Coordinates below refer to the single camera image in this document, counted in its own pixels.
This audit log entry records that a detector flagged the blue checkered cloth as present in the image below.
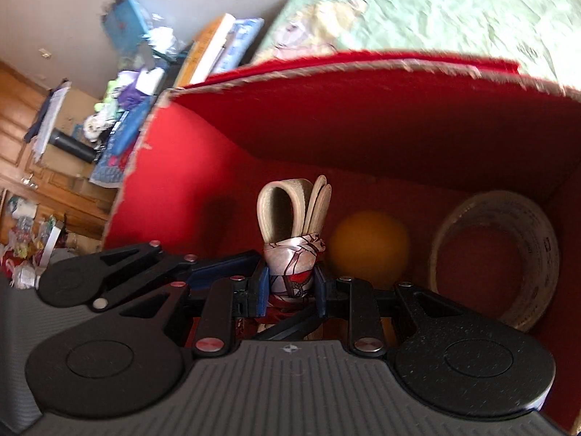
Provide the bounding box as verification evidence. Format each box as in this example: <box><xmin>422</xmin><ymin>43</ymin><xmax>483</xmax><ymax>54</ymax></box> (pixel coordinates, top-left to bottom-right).
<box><xmin>90</xmin><ymin>97</ymin><xmax>155</xmax><ymax>189</ymax></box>

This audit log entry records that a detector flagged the green printed bed sheet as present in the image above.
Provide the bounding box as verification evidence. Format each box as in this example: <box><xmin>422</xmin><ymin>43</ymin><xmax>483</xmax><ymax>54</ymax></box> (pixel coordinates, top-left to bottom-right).
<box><xmin>252</xmin><ymin>0</ymin><xmax>580</xmax><ymax>89</ymax></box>

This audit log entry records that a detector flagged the printed packing tape roll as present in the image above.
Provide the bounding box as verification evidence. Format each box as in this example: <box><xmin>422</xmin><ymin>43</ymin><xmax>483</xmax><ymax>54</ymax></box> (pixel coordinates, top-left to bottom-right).
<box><xmin>428</xmin><ymin>191</ymin><xmax>560</xmax><ymax>332</ymax></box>

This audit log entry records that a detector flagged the blue plastic bag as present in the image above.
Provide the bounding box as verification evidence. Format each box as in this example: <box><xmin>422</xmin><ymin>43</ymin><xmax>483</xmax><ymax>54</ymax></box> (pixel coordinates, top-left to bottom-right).
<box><xmin>101</xmin><ymin>0</ymin><xmax>151</xmax><ymax>57</ymax></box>

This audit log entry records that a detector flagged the large red cardboard box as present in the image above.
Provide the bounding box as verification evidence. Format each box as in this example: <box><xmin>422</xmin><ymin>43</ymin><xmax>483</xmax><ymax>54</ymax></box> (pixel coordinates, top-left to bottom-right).
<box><xmin>104</xmin><ymin>52</ymin><xmax>580</xmax><ymax>429</ymax></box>

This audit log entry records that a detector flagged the beige strap bundle red wrap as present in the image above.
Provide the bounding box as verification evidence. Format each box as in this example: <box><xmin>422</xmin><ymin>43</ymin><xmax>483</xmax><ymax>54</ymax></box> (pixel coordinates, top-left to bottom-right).
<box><xmin>256</xmin><ymin>175</ymin><xmax>332</xmax><ymax>332</ymax></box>

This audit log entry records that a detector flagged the brown wooden gourd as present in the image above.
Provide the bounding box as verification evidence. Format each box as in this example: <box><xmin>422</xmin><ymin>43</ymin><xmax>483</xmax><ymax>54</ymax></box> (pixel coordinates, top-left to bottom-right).
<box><xmin>328</xmin><ymin>211</ymin><xmax>411</xmax><ymax>289</ymax></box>

